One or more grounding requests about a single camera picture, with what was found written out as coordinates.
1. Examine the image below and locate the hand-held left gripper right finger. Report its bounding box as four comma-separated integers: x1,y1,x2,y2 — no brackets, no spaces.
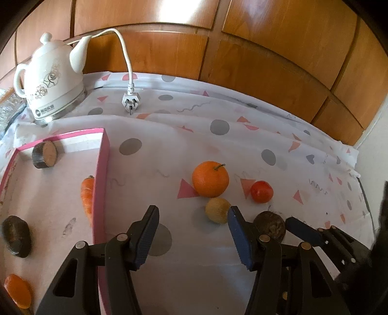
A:
227,206,351,315

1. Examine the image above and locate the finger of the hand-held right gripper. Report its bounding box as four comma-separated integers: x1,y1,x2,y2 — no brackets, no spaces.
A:
286,216,369,280

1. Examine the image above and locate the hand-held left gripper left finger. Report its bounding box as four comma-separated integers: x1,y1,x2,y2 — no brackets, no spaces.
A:
36,205,160,315

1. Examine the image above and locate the dark brown round fruit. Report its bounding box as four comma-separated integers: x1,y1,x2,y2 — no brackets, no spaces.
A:
253,211,286,243

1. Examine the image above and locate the small brown kiwi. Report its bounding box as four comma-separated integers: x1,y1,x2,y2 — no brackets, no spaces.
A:
205,197,231,224

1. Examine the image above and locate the short carrot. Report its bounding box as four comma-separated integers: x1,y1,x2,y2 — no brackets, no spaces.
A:
81,175,96,228

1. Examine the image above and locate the pink shallow box tray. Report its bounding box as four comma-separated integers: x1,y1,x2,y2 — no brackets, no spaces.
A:
0,128,110,315

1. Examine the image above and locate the dark brown oval fruit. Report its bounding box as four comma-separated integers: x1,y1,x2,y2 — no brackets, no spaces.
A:
1,216,32,259

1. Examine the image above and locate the sugarcane piece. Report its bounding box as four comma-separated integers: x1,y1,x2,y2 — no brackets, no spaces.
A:
32,140,58,169

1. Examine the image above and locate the small orange fruit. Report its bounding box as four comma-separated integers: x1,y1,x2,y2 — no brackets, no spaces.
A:
4,274,33,309

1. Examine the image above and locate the red tomato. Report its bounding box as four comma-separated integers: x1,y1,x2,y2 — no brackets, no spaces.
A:
250,181,274,204

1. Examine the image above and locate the orange with stem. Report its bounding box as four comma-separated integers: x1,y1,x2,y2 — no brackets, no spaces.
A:
192,161,230,198

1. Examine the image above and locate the white printed tablecloth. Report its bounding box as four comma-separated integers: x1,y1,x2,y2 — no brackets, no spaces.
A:
0,71,373,315

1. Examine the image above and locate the wooden wardrobe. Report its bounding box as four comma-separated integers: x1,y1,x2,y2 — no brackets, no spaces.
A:
0,0,388,146

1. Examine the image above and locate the white ceramic electric kettle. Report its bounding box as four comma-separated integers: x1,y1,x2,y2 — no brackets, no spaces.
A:
14,33,91,125

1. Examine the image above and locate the silver patterned tissue box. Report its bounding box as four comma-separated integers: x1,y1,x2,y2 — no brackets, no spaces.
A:
0,88,26,137

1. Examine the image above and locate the white power cable with plug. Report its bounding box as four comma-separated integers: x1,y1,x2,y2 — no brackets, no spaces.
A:
65,28,142,116

